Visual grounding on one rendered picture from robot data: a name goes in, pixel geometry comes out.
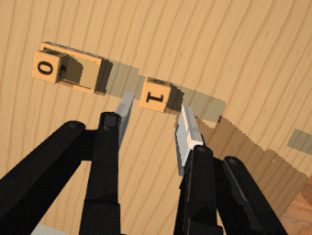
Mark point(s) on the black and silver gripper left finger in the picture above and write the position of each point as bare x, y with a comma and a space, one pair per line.
28, 190

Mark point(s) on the orange wooden cube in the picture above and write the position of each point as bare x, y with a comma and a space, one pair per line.
50, 65
155, 94

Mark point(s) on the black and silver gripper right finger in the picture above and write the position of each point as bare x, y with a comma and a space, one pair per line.
246, 210

